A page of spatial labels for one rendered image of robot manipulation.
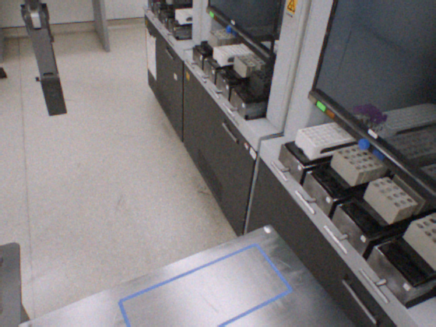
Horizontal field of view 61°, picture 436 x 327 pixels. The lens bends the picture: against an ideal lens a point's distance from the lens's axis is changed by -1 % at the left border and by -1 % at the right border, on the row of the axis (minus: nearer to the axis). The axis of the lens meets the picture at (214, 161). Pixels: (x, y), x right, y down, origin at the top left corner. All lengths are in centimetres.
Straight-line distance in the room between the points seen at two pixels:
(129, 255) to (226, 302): 115
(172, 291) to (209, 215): 128
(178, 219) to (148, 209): 19
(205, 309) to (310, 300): 23
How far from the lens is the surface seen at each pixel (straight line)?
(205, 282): 86
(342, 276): 120
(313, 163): 123
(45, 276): 196
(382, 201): 109
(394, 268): 102
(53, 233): 211
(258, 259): 91
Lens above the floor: 154
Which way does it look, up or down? 39 degrees down
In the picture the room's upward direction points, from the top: 4 degrees clockwise
